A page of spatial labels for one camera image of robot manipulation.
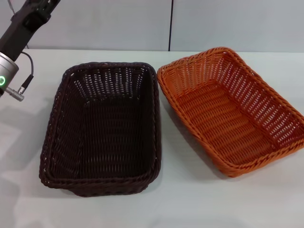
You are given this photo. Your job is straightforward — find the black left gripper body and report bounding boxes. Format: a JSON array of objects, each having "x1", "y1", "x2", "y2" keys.
[{"x1": 0, "y1": 0, "x2": 59, "y2": 63}]

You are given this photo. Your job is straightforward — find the dark brown woven basket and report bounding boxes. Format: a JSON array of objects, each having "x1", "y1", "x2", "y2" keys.
[{"x1": 38, "y1": 61, "x2": 163, "y2": 198}]

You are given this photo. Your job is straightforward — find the orange woven basket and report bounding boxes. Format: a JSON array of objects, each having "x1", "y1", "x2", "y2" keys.
[{"x1": 156, "y1": 47, "x2": 304, "y2": 179}]

